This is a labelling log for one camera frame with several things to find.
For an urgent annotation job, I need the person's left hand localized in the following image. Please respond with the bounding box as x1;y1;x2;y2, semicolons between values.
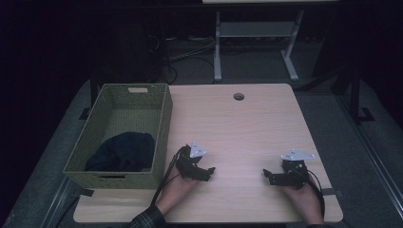
155;173;199;217

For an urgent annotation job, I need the green woven basket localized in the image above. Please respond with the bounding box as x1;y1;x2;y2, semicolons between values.
62;83;174;190

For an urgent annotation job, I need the grey tape strip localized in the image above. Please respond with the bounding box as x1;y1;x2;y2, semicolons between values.
320;187;343;198

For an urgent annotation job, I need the bundle of floor cables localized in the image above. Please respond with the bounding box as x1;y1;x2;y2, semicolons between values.
146;34;217;85

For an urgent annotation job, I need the person's right hand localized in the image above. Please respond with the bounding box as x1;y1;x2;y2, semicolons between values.
279;176;324;221

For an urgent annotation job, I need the black tape strip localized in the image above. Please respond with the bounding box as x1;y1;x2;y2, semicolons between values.
75;187;95;198

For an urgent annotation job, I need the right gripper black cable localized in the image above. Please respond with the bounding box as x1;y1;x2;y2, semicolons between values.
305;170;327;219

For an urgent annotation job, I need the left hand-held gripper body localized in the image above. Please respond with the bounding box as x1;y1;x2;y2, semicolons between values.
175;141;207;181

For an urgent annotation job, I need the dark shirt with fishbone print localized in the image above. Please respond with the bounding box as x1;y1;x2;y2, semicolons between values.
85;131;156;173

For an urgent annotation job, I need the white metal frame table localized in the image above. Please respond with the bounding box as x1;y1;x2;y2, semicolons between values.
201;0;340;83

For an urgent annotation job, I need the black metal stand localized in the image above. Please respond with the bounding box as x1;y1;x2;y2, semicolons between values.
332;63;376;124

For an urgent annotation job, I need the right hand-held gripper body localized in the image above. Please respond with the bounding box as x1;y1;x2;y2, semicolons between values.
278;148;317;190

